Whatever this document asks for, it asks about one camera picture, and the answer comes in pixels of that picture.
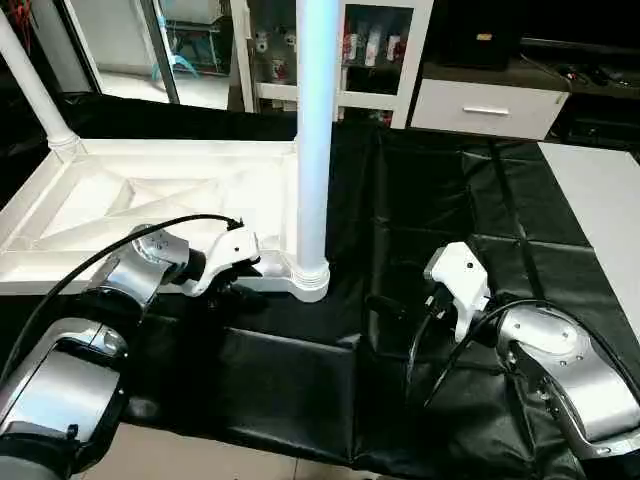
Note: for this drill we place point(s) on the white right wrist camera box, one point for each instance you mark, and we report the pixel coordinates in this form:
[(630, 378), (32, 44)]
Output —
[(460, 275)]

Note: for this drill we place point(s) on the white glass door cabinet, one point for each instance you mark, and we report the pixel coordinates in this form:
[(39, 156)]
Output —
[(350, 100)]

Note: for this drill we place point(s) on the black table mat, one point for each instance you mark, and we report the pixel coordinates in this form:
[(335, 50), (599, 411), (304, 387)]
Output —
[(450, 200)]

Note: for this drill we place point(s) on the black speaker box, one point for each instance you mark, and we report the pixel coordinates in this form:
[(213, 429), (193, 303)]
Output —
[(480, 35)]

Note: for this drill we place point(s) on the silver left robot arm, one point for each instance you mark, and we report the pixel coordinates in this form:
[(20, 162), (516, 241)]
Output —
[(60, 380)]

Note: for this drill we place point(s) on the white drawer unit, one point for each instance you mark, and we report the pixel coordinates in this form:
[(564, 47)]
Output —
[(490, 110)]

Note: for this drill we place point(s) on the white plastic table leg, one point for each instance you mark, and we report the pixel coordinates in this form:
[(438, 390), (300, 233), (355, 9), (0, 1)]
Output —
[(315, 120), (35, 90)]

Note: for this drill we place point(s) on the dark TV stand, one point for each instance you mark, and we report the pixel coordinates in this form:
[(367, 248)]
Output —
[(600, 100)]

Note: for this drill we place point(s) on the white plastic table top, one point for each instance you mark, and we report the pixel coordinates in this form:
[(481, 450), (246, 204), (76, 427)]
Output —
[(200, 170)]

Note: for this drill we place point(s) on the white flat board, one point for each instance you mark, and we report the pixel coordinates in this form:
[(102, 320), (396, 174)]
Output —
[(600, 220)]

